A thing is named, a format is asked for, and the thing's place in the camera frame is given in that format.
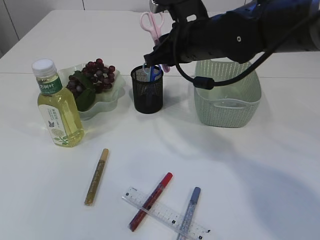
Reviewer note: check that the gold glitter pen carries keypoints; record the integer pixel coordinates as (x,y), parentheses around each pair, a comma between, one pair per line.
(92,190)

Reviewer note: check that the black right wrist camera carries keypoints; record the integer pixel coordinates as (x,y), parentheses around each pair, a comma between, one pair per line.
(180,10)

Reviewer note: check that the green plastic woven basket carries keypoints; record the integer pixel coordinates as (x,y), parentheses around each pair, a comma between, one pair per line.
(247,90)

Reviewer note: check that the red glitter pen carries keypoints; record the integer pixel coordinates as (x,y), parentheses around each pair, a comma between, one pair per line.
(140,215)

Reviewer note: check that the pale green wavy glass plate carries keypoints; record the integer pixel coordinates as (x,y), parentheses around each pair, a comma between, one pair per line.
(105,101)

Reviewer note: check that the yellow tea bottle green label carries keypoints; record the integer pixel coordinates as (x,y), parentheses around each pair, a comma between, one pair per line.
(57,105)

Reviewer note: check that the pink scissors purple sheath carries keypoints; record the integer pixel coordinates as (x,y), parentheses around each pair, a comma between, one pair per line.
(153,28)

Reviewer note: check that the purple artificial grape bunch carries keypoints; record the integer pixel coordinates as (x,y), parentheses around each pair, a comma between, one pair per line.
(93,79)

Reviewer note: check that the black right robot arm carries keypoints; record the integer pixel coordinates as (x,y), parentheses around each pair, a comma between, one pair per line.
(237,34)

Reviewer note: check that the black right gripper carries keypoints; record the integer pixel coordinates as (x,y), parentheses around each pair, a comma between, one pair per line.
(173,45)

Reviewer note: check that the black mesh pen holder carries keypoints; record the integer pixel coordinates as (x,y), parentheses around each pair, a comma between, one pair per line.
(147,96)

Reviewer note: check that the blue scissors with sheath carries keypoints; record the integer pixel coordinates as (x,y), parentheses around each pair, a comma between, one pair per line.
(152,72)

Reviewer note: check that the clear plastic ruler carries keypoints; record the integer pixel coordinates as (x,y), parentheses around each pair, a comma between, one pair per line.
(165,215)

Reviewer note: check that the clear plastic sheet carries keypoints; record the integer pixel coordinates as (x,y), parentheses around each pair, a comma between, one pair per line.
(230,103)

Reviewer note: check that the blue glitter pen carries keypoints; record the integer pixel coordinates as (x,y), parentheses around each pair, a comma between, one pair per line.
(188,216)

